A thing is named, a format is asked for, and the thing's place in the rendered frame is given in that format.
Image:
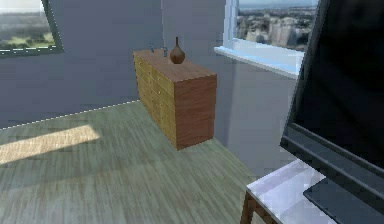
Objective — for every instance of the wooden chest of drawers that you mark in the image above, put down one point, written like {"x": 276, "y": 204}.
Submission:
{"x": 186, "y": 100}

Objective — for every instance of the brown round vase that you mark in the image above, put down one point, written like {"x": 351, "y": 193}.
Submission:
{"x": 177, "y": 55}

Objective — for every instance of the small grey object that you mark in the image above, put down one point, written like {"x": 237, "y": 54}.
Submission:
{"x": 164, "y": 51}

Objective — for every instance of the white framed window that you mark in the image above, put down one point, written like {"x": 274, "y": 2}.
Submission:
{"x": 270, "y": 33}

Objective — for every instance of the white-topped wooden table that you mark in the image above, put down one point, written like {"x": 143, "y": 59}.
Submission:
{"x": 283, "y": 193}

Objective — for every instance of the black television set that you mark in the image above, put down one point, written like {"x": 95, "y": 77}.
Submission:
{"x": 343, "y": 110}

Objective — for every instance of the dark framed window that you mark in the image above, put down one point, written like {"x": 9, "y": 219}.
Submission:
{"x": 25, "y": 28}

